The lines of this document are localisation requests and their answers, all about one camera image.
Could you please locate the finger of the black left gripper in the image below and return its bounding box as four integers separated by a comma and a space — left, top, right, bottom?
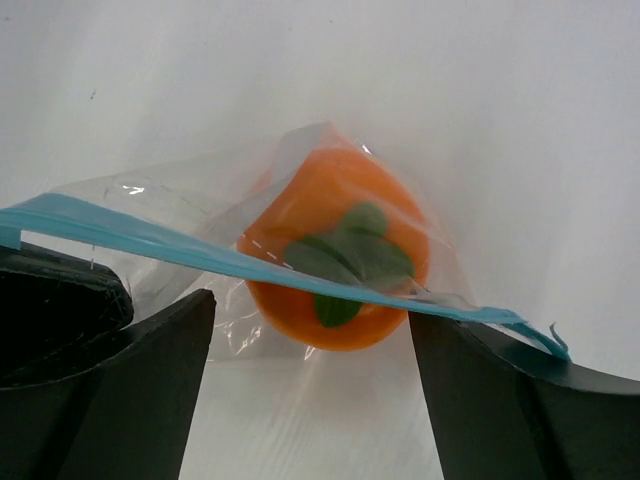
1, 243, 134, 387

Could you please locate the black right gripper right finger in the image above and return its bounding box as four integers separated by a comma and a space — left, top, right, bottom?
409, 313, 639, 480

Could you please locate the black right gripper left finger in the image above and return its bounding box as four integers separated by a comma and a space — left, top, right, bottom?
1, 289, 216, 479

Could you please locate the clear zip top bag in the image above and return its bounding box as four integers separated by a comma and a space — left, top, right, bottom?
1, 123, 568, 359

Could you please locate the orange fake fruit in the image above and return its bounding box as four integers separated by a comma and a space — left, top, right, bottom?
236, 148, 429, 352

